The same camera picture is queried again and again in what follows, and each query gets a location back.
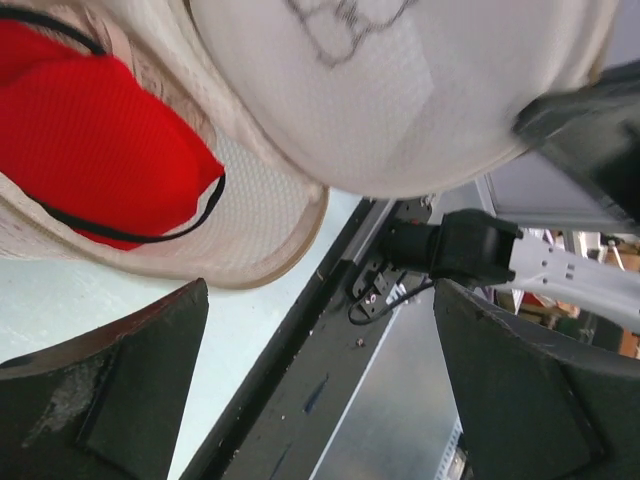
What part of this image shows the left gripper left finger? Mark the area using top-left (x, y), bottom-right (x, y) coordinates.
top-left (1, 279), bottom-right (208, 479)

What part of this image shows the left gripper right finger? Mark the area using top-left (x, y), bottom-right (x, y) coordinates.
top-left (434, 280), bottom-right (639, 479)

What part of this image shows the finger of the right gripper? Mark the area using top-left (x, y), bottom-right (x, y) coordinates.
top-left (512, 61), bottom-right (639, 235)

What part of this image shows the red bra black trim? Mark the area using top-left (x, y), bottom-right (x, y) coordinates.
top-left (1, 1), bottom-right (226, 251)

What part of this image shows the white mesh laundry bag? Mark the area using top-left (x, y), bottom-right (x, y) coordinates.
top-left (1, 1), bottom-right (618, 289)

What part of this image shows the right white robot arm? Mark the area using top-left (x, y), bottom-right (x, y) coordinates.
top-left (381, 61), bottom-right (639, 332)

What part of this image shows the white slotted cable duct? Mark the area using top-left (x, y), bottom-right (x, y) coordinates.
top-left (434, 420), bottom-right (471, 480)

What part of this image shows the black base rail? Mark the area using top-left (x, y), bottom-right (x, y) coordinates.
top-left (182, 198), bottom-right (432, 479)

